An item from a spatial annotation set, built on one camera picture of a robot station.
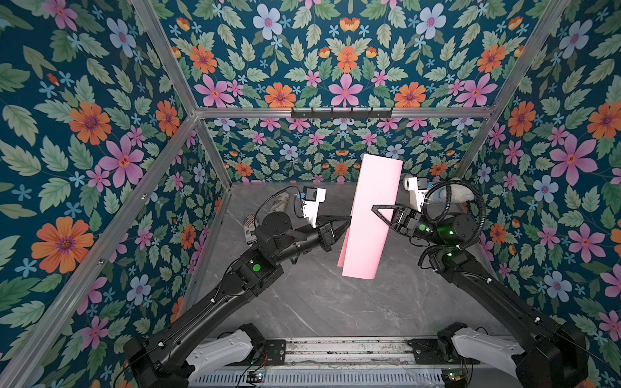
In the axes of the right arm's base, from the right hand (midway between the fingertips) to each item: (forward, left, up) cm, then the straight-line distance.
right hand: (375, 211), depth 56 cm
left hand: (-3, +5, -1) cm, 6 cm away
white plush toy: (+38, -45, -33) cm, 67 cm away
